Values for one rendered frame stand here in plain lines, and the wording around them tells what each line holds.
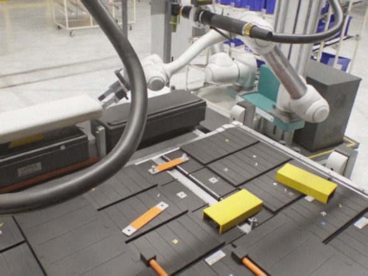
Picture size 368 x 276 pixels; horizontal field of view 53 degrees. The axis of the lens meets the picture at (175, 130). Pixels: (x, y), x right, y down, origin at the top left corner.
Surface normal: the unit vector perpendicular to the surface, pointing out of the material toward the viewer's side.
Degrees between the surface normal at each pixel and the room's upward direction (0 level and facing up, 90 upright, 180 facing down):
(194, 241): 0
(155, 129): 90
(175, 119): 90
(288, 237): 0
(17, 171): 90
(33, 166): 90
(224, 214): 0
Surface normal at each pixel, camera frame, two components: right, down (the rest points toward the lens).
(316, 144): 0.47, 0.43
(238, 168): 0.04, -0.88
